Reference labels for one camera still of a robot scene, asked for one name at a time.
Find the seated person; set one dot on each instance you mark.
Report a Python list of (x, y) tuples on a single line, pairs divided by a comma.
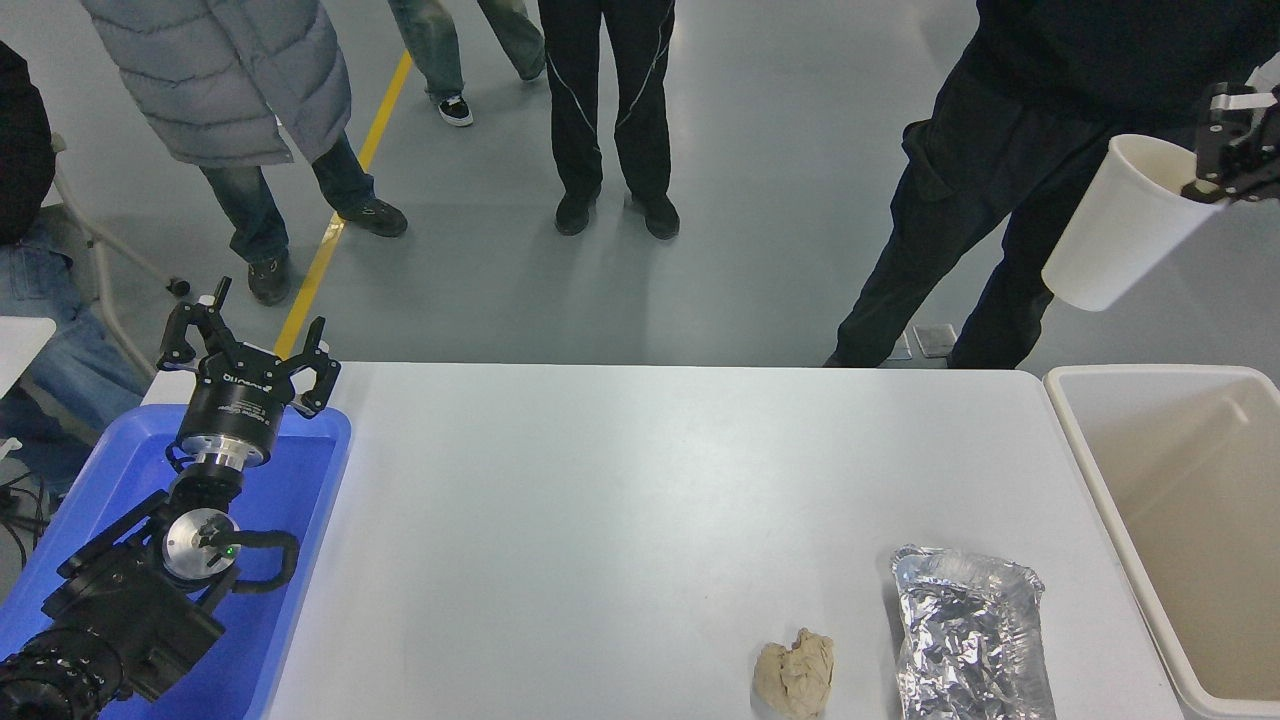
[(30, 290)]

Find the walking person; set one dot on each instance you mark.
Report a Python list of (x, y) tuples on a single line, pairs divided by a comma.
[(440, 40)]

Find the wheeled chair frame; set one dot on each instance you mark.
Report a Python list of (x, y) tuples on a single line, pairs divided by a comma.
[(100, 250)]

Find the silver floor plate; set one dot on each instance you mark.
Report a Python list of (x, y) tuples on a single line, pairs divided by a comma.
[(932, 340), (903, 348)]

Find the large pale plastic bin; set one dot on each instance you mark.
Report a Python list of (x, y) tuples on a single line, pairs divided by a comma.
[(1190, 520)]

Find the white paper cup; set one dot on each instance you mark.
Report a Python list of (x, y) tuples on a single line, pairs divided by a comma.
[(1120, 230)]

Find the white side table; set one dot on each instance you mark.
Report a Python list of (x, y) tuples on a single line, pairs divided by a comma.
[(20, 345)]

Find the standing person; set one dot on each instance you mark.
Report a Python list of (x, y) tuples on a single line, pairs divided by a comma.
[(600, 100), (220, 80), (1000, 150)]

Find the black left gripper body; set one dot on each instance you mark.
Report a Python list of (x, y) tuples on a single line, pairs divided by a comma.
[(238, 405)]

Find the crumpled tan paper ball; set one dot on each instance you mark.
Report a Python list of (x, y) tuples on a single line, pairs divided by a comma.
[(795, 675)]

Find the blue plastic tray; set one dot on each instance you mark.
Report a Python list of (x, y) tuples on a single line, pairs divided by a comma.
[(290, 500)]

